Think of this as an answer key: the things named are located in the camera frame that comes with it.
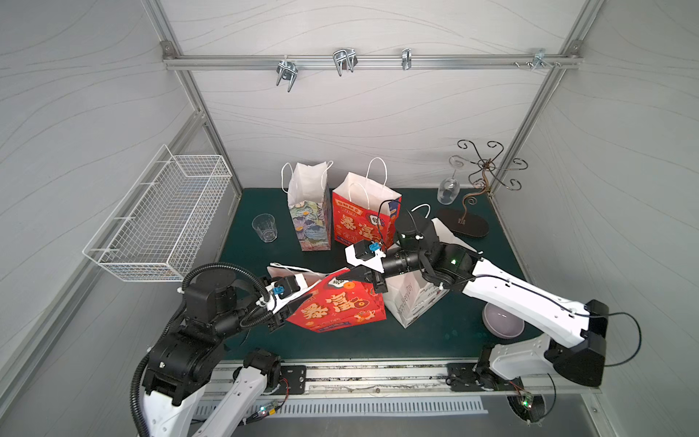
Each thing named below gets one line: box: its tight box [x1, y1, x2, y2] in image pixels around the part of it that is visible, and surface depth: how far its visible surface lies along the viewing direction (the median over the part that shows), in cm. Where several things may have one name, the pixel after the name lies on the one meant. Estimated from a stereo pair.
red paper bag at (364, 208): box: [332, 156, 403, 249], surface depth 90 cm
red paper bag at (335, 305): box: [266, 262, 387, 334], surface depth 66 cm
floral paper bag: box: [281, 160, 335, 253], surface depth 91 cm
